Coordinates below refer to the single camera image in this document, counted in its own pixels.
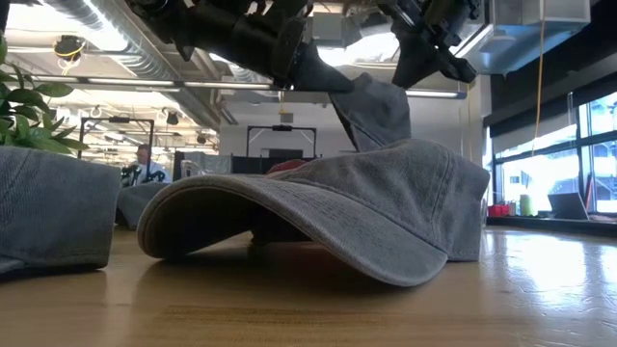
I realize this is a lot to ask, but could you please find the small green potted plant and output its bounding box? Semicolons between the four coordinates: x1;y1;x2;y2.
0;36;91;155

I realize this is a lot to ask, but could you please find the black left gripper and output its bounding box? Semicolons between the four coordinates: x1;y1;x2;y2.
192;0;356;93

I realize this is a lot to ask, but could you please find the white ceiling unit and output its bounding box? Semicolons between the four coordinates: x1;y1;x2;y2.
474;0;592;76

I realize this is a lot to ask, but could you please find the person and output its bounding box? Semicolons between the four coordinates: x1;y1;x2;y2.
128;143;171;187

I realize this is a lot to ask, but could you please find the black window counter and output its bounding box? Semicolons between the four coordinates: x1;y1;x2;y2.
486;214;617;238

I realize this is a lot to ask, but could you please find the round black ceiling device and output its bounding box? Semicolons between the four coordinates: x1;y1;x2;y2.
52;34;87;63

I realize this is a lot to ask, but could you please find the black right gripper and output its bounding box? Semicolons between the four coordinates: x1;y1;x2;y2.
378;0;483;90

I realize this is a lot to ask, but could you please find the maroon baseball cap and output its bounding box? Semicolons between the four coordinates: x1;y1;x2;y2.
266;158;309;175

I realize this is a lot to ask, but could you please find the black background robot frame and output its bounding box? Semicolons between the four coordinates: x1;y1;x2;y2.
78;117;156;160
246;124;318;163

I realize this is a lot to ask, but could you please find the silver ventilation duct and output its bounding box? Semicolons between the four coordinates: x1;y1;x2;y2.
42;0;240;131

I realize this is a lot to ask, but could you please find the long ceiling light strip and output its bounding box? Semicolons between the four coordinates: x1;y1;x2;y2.
33;74;467;100

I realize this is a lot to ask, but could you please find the yellow hanging cable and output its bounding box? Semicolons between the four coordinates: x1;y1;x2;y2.
531;18;547;156

